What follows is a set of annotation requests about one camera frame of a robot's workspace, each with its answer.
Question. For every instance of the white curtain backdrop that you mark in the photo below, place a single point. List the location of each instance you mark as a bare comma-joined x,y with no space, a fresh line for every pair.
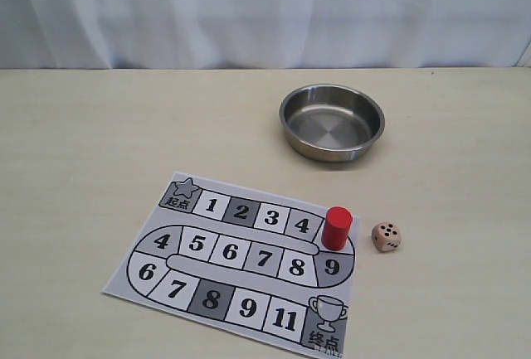
211,34

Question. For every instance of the stainless steel round bowl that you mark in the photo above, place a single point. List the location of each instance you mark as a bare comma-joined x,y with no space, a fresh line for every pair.
331,123

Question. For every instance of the printed paper game board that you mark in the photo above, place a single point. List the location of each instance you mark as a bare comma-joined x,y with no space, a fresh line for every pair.
246,261

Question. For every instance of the red cylinder game piece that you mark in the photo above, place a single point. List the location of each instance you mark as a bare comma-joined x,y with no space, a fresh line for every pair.
337,224

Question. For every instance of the beige wooden die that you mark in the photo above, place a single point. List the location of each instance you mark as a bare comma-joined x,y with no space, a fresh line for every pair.
386,236

